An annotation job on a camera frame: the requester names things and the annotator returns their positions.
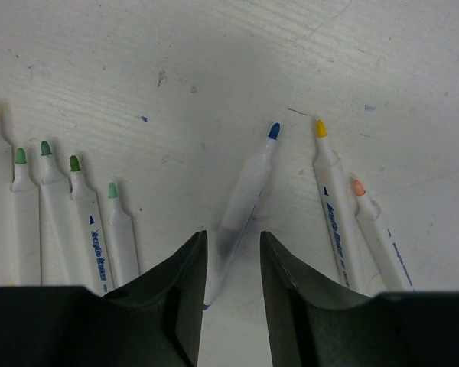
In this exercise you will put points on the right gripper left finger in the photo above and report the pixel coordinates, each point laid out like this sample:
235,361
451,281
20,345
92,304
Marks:
154,320

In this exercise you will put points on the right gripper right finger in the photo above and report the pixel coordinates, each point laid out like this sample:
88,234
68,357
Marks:
314,321

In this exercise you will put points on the light green capped marker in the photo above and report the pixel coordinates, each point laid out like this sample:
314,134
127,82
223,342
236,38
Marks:
121,240

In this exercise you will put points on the light orange capped marker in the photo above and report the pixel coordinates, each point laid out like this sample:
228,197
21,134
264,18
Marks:
381,241

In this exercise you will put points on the teal marker pen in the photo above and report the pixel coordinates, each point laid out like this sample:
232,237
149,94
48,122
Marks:
55,190

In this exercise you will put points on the yellow capped marker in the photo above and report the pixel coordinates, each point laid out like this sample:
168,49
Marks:
338,212

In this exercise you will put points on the blue capped marker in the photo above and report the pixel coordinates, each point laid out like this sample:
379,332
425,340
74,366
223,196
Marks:
245,196

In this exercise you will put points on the green marker pen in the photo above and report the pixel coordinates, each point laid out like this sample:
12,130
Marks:
25,224

